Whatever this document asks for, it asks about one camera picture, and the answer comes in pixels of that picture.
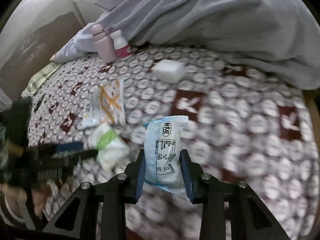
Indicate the small white box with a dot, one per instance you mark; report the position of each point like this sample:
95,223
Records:
168,70

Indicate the lavender duvet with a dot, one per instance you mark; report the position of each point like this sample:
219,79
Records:
212,17

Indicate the striped white cloth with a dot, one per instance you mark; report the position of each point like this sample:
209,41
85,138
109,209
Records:
75,45

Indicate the white and blue snack packet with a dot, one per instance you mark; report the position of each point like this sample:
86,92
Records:
165,155

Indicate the green plaid sheet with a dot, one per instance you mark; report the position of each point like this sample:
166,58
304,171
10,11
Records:
40,78

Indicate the green and white wrapper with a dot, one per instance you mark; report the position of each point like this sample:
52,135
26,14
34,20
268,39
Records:
110,147

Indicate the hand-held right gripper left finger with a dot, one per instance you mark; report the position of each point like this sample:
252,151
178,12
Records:
139,177

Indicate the printed blanket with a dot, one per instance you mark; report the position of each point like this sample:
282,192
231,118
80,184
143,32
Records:
225,135

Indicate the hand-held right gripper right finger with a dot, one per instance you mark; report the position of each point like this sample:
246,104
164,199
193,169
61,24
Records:
187,177

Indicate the white bottle with pink label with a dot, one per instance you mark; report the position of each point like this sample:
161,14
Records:
122,46

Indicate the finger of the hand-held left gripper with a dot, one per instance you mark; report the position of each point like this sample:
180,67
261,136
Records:
70,146
80,154

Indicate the white and yellow packet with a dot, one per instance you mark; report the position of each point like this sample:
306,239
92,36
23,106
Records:
91,115

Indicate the orange and white packet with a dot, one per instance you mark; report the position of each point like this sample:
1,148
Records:
112,102

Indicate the person's left hand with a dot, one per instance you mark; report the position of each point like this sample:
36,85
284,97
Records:
40,200

